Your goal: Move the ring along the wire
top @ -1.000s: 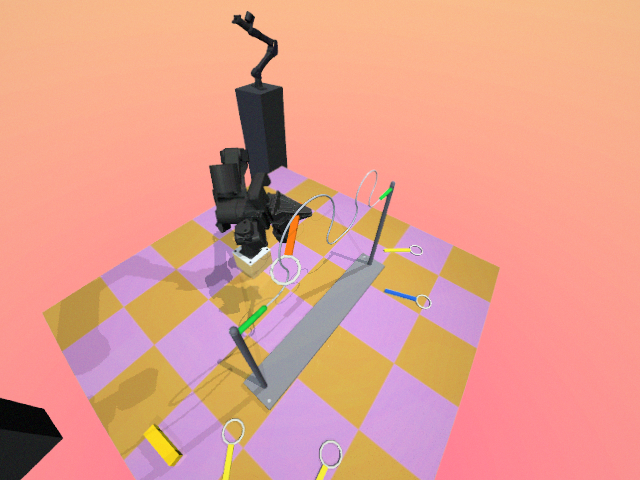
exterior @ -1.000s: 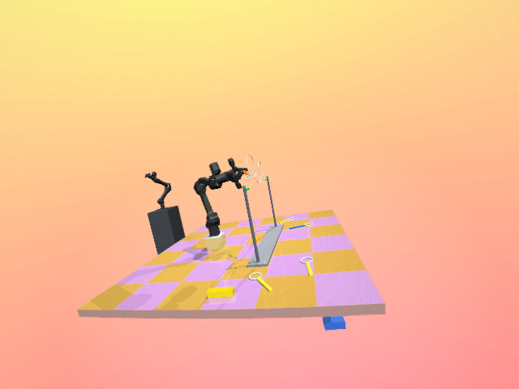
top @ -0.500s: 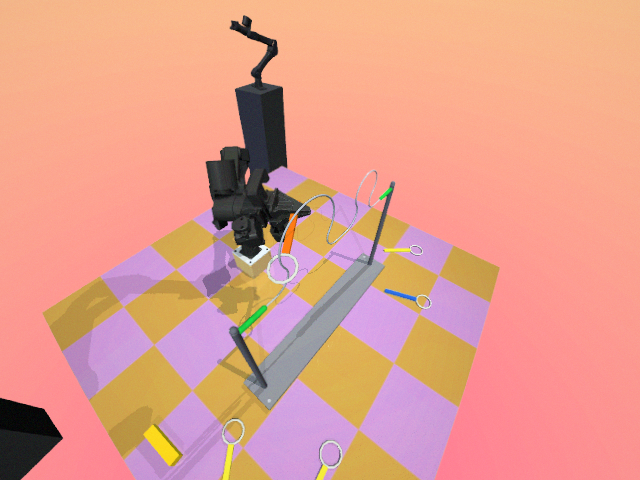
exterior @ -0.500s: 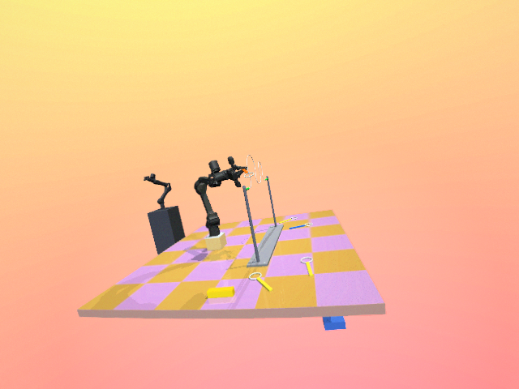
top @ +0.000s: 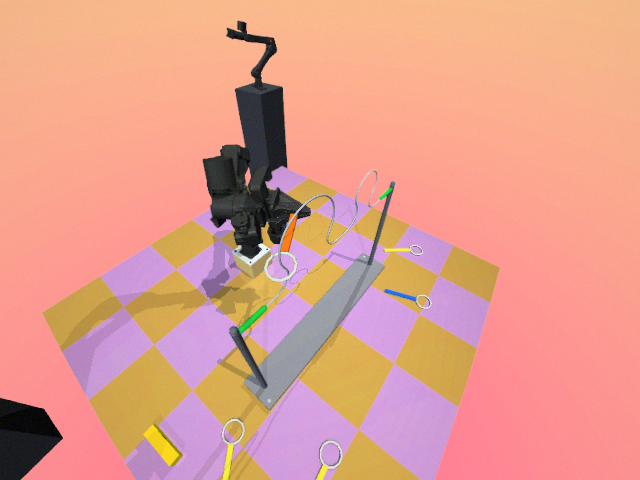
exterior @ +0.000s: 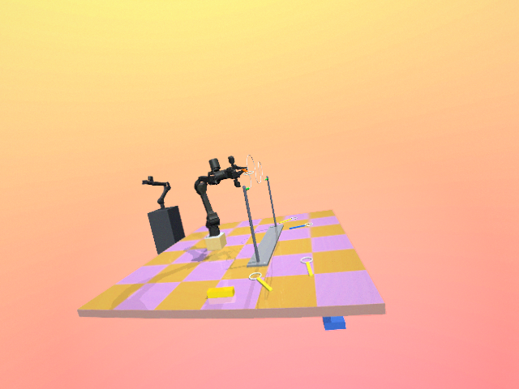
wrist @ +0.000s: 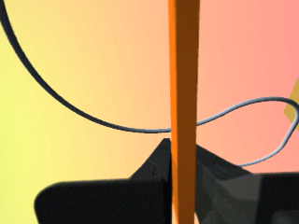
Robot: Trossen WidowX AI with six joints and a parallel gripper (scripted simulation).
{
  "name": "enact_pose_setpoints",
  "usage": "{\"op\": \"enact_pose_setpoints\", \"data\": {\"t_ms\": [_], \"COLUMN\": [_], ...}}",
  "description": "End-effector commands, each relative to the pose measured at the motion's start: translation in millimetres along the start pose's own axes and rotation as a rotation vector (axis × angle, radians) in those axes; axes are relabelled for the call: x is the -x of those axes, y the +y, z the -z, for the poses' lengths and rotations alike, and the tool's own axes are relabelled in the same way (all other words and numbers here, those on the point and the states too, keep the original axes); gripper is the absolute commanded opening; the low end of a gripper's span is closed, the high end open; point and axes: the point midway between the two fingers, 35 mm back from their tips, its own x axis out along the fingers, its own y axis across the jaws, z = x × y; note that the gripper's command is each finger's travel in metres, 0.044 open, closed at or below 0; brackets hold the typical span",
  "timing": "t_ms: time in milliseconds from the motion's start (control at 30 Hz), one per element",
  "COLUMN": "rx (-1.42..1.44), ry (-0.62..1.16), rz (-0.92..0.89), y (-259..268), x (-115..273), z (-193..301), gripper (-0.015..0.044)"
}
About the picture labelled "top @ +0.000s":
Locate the orange bar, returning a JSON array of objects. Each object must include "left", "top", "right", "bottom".
[{"left": 264, "top": 214, "right": 298, "bottom": 282}]

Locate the white loop with blue handle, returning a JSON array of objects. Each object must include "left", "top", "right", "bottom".
[{"left": 384, "top": 289, "right": 432, "bottom": 309}]

